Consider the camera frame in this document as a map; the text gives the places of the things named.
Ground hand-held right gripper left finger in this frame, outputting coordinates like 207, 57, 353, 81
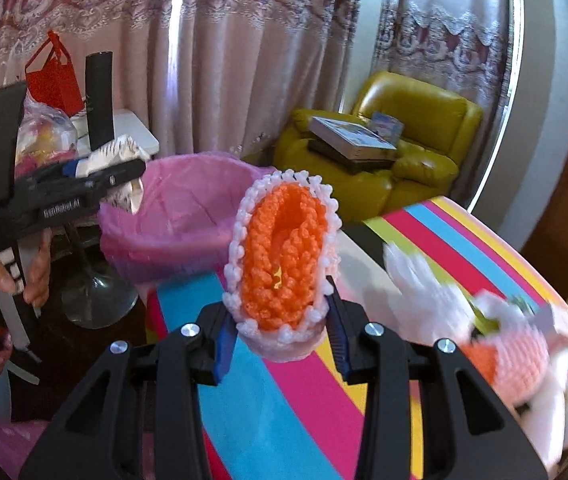
19, 302, 239, 480

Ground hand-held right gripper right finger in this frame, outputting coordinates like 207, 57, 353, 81
326, 292, 549, 480

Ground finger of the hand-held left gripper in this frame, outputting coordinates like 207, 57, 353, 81
34, 160, 147, 202
14, 161, 79, 184

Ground white wrapper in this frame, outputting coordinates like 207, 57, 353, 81
75, 134, 153, 213

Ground pink fluffy round stool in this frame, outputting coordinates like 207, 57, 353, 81
98, 152, 275, 292

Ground white foam piece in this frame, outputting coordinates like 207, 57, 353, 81
508, 350, 568, 467
383, 242, 472, 343

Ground orange crocheted slipper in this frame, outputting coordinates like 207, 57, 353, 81
458, 292, 568, 411
222, 170, 342, 361

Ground person's left hand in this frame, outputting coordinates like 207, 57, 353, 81
0, 232, 53, 309

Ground clear plastic bag of items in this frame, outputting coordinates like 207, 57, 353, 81
13, 97, 79, 177

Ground white side table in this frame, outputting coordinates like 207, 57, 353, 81
73, 108, 161, 158

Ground black cylinder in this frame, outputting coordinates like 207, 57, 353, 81
85, 51, 116, 152

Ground red paper bag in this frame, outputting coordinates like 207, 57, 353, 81
24, 30, 86, 113

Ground glass stand base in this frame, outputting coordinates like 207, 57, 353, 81
60, 220, 139, 330

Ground wide pink lace curtain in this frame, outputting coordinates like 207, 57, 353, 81
0, 0, 367, 171

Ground dark flat book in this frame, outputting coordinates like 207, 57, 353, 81
308, 139, 395, 166

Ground yellow leather armchair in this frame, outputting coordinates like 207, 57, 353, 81
273, 71, 484, 221

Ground flat box on armchair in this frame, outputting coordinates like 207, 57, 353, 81
309, 116, 397, 161

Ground narrow pink lace curtain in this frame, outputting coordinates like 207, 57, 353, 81
336, 0, 519, 206

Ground white strap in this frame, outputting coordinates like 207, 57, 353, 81
0, 285, 42, 386

